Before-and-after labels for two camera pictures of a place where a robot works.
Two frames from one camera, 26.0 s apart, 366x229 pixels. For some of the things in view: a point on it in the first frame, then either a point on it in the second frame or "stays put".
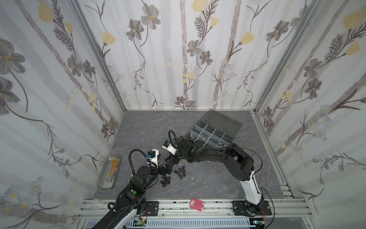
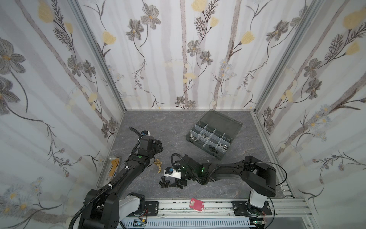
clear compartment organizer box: [215, 130] stays put
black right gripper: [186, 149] → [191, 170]
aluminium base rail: [96, 209] stays put
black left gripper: [167, 170] → [158, 146]
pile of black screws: [167, 180] stays put
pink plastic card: [197, 204] stays put
